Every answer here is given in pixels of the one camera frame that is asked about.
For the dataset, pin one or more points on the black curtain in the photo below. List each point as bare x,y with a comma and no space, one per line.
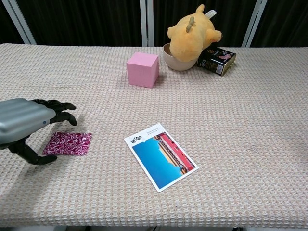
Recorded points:
6,29
96,21
288,21
231,14

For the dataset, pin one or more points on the magenta patterned tile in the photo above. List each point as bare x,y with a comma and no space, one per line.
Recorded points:
69,144

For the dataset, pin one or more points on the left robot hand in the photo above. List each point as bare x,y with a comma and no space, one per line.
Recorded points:
21,118

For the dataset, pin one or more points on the yellow plush toy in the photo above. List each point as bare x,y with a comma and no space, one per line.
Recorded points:
190,36

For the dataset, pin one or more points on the grey metal frame post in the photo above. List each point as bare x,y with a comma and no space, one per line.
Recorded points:
19,24
251,31
146,24

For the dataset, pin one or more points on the beige bowl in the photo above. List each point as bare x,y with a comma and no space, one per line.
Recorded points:
178,65

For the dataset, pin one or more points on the black printed box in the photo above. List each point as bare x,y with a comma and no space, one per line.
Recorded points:
216,62

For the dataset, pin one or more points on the beige woven tablecloth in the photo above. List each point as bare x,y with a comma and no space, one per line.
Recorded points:
216,144

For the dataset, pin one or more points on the pink cube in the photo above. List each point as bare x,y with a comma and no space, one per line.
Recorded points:
142,72

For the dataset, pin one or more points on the blue and red postcard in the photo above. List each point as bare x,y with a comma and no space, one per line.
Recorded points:
158,158

